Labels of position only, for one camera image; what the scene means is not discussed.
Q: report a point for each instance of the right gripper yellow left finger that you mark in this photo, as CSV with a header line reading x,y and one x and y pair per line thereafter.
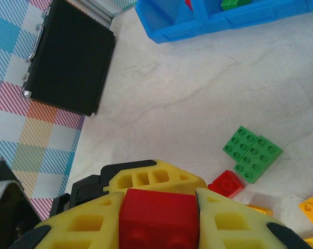
x,y
110,223

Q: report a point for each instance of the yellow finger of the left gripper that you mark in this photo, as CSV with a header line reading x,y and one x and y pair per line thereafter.
x,y
172,181

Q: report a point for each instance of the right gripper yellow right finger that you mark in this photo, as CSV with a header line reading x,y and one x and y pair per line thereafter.
x,y
211,233

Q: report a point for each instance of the red lego brick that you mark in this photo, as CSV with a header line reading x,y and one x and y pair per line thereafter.
x,y
159,215
226,185

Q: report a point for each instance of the blue three-compartment plastic bin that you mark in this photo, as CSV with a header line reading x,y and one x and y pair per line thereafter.
x,y
172,31

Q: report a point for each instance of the green lego brick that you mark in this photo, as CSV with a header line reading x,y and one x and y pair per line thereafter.
x,y
235,145
234,4
260,158

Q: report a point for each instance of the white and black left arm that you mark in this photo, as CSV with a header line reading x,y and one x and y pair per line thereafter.
x,y
6,220

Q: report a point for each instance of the aluminium frame post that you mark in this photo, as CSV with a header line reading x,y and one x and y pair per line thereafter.
x,y
104,9

